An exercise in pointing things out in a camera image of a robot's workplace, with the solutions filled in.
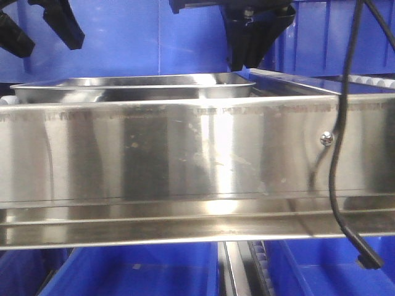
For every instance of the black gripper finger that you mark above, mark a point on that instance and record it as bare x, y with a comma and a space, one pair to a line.
59, 16
14, 39

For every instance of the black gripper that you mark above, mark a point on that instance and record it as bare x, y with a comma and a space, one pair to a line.
251, 28

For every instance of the silver tray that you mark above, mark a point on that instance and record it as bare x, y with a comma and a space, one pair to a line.
135, 88

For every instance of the large blue crate centre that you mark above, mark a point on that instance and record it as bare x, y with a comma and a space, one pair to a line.
122, 38

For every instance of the blue crate right side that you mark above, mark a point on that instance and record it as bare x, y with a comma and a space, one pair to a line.
315, 43

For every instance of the white roller track right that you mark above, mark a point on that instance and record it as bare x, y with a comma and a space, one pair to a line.
372, 81

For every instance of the white roller track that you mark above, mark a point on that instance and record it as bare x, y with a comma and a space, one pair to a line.
372, 81
260, 262

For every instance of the white roller track middle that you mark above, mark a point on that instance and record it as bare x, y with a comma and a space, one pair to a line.
260, 262

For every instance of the blue bin lower right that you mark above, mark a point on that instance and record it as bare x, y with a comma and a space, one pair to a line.
328, 267

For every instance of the blue bin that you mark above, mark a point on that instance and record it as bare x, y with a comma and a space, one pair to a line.
157, 269
328, 267

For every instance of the blue bin lower centre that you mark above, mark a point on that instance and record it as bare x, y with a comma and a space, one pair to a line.
157, 269

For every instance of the steel front shelf rail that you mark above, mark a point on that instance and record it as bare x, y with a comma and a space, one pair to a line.
118, 173

